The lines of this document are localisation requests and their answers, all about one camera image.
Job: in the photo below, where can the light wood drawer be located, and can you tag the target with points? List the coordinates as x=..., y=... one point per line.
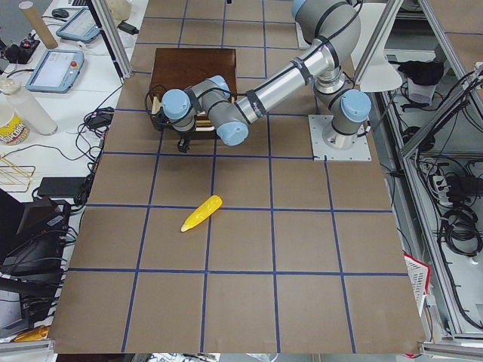
x=180, y=107

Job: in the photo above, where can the far teach pendant tablet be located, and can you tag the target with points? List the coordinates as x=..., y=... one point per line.
x=80, y=27

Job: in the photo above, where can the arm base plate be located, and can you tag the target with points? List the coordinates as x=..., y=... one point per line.
x=328, y=145

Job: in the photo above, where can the yellow toy corn cob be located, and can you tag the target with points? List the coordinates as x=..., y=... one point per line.
x=202, y=212

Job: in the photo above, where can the gold wire rack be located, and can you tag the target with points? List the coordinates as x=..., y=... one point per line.
x=15, y=178

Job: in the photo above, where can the red white plastic basket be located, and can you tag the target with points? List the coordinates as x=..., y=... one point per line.
x=419, y=274

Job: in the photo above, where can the near teach pendant tablet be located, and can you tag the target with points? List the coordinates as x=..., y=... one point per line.
x=56, y=71

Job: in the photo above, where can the computer mouse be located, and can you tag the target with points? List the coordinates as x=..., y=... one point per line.
x=60, y=13

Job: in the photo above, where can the black power adapter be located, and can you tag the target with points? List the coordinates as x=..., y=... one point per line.
x=128, y=28

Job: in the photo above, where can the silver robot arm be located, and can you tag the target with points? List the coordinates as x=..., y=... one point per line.
x=332, y=29

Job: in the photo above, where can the cardboard tube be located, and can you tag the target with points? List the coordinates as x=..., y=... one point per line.
x=33, y=16

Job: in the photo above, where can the teach pendant tablet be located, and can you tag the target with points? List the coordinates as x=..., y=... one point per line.
x=56, y=71
x=80, y=27

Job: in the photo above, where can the aluminium frame post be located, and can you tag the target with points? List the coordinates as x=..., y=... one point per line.
x=102, y=16

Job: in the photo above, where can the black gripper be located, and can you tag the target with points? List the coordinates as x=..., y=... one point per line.
x=185, y=133

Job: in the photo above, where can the dark brown wooden cabinet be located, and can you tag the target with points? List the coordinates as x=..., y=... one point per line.
x=185, y=67

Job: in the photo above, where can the yellow popcorn cup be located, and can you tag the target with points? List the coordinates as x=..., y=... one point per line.
x=13, y=130

